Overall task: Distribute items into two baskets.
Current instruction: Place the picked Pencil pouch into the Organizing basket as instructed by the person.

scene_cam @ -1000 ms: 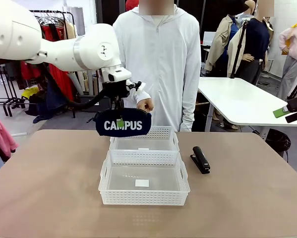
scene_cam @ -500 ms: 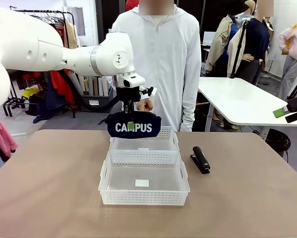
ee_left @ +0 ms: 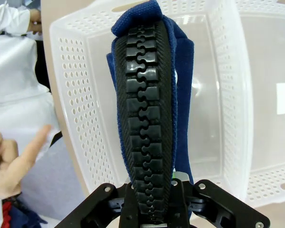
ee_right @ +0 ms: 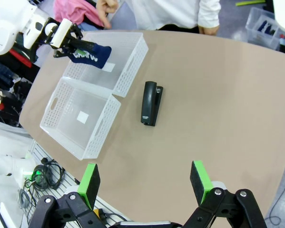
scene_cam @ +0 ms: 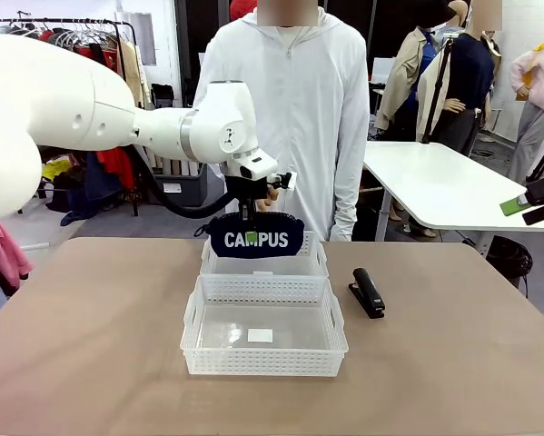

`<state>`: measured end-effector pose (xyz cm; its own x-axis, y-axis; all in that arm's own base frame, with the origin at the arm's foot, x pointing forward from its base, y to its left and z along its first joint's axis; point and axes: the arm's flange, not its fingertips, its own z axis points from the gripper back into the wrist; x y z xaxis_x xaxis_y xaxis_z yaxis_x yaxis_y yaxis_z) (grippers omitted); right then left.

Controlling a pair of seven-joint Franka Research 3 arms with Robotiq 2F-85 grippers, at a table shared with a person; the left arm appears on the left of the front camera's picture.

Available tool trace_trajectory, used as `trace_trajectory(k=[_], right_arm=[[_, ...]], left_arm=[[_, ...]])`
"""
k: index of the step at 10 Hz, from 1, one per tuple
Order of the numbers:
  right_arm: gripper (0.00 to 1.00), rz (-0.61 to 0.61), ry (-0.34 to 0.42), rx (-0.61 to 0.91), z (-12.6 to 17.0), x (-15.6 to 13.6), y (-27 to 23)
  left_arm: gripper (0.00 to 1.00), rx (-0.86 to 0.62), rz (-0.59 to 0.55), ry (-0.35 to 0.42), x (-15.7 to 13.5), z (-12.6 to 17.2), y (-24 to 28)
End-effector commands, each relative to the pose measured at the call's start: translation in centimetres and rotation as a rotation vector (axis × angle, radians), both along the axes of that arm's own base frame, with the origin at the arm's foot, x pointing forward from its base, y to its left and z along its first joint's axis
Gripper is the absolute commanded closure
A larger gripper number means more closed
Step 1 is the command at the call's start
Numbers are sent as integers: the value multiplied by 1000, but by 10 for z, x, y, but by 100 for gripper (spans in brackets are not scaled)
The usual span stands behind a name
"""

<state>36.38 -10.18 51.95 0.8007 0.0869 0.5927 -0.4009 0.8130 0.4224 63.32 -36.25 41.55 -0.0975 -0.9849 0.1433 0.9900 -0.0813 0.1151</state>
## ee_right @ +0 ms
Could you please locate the white cover cloth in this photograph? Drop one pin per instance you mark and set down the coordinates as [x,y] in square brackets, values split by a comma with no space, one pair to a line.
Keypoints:
[2,206]

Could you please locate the black stapler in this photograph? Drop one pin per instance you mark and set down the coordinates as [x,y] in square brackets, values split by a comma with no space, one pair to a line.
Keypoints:
[149,104]

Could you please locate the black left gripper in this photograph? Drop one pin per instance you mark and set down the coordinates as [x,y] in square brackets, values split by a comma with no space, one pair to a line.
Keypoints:
[73,33]

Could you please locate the clear plastic storage box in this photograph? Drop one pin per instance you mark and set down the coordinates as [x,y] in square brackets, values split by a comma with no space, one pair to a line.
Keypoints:
[263,28]

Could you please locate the cream left wrist camera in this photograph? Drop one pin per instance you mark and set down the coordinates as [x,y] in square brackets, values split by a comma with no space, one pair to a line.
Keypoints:
[61,33]

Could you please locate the pink cloth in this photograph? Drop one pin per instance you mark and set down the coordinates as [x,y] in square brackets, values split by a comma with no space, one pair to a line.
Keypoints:
[73,12]

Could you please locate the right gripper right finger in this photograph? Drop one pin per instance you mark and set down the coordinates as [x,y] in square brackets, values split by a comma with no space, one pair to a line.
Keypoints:
[200,183]

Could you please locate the blue denim garment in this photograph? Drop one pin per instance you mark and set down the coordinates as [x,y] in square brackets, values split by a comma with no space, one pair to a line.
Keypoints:
[92,23]

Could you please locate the person's left hand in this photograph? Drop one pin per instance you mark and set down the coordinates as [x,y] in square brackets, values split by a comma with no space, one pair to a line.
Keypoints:
[209,30]

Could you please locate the green strip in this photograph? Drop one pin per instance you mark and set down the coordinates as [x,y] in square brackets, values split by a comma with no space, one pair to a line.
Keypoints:
[250,2]

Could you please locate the navy sock white lettering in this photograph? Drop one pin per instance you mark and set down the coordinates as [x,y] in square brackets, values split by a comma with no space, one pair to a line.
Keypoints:
[94,57]

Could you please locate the person in white jacket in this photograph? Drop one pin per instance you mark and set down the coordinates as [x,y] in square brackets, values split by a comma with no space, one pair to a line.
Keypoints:
[163,13]

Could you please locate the white perforated plastic basket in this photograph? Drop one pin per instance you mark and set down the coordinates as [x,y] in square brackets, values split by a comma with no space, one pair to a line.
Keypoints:
[68,118]
[132,59]

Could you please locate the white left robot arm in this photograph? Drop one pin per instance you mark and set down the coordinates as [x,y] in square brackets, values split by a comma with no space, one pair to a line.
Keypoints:
[6,26]

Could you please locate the white square label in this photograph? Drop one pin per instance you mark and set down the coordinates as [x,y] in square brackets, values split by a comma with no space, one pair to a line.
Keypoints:
[83,117]
[110,67]

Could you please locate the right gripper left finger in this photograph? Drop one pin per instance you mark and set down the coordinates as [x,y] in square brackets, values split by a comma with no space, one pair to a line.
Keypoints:
[88,187]

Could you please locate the yellow black connector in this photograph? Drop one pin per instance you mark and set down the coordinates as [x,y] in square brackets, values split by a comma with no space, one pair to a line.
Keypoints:
[98,213]

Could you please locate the red garment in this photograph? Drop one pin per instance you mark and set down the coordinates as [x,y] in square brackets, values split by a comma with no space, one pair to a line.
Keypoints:
[19,58]

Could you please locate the grey slotted mounting plate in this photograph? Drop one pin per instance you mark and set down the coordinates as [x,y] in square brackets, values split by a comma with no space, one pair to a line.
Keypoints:
[68,180]

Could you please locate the person's right hand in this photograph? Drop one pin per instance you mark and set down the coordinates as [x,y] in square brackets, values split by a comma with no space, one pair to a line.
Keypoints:
[104,12]

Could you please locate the dark plaid garment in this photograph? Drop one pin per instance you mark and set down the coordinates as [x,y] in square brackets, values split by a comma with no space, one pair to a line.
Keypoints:
[0,73]

